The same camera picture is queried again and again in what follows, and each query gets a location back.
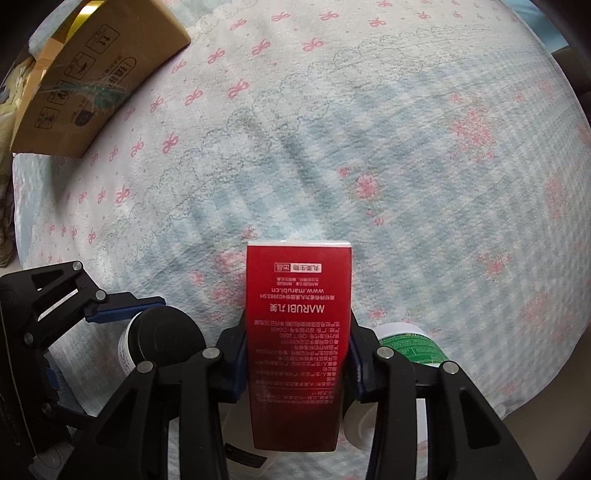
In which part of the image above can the red cosmetic box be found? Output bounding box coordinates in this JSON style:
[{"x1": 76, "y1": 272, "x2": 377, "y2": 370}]
[{"x1": 245, "y1": 241, "x2": 353, "y2": 452}]

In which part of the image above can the small black lidded jar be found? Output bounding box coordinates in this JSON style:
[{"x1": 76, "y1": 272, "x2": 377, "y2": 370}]
[{"x1": 117, "y1": 306, "x2": 206, "y2": 375}]

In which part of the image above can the blue pink patterned bedsheet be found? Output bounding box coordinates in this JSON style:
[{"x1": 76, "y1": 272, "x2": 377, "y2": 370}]
[{"x1": 13, "y1": 1, "x2": 590, "y2": 415}]

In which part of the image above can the green jar white lid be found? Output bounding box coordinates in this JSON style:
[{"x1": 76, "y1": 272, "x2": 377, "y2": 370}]
[{"x1": 344, "y1": 322, "x2": 449, "y2": 448}]

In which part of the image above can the brown cardboard box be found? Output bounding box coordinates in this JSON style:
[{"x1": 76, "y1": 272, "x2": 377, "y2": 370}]
[{"x1": 10, "y1": 0, "x2": 190, "y2": 158}]

